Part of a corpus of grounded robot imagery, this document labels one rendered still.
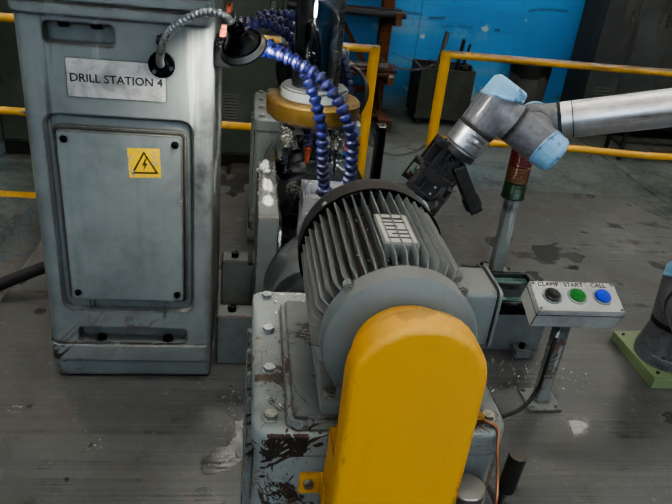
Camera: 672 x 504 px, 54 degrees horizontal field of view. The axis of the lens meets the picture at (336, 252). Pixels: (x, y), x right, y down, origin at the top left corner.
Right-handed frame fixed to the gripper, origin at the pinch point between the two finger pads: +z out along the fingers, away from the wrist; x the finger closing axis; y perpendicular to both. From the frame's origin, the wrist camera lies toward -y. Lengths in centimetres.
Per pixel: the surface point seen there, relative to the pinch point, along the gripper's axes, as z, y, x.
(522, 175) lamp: -20.0, -31.6, -33.1
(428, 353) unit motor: -12, 26, 74
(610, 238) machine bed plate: -18, -88, -61
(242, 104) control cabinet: 72, 1, -320
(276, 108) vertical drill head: -6.7, 36.0, -0.7
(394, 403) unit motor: -6, 26, 74
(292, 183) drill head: 11.7, 18.7, -25.8
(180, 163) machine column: 7.3, 46.5, 12.3
